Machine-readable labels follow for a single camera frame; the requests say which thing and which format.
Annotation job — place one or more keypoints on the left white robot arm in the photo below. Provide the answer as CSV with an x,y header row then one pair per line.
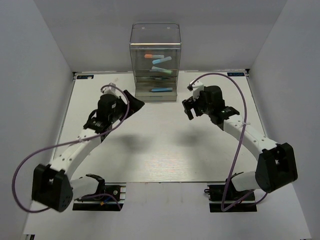
x,y
52,184

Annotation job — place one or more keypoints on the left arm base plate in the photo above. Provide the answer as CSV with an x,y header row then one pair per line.
x,y
112,195

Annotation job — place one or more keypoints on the light blue gel pen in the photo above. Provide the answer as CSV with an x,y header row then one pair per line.
x,y
161,90

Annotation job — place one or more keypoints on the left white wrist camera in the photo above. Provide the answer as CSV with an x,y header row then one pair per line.
x,y
110,88

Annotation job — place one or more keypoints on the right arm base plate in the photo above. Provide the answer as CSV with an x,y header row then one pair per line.
x,y
215,191

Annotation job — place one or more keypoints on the orange cap highlighter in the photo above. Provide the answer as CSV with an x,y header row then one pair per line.
x,y
154,56

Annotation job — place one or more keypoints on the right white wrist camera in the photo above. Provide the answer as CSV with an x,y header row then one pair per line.
x,y
195,87

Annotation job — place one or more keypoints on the green cap highlighter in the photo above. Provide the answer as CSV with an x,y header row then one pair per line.
x,y
161,70

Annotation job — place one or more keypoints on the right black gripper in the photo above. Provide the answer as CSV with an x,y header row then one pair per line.
x,y
190,103

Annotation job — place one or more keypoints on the clear plastic drawer organizer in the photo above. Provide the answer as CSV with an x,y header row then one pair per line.
x,y
155,53

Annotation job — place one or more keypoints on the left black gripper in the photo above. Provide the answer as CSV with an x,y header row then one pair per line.
x,y
135,104

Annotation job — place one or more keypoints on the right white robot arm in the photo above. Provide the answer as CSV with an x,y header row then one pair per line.
x,y
276,164

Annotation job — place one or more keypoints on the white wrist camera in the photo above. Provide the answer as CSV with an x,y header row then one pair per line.
x,y
195,87
110,88

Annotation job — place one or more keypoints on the green gel pen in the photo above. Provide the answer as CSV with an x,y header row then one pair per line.
x,y
158,78

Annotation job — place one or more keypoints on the blue cap highlighter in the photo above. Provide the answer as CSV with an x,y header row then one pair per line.
x,y
162,60

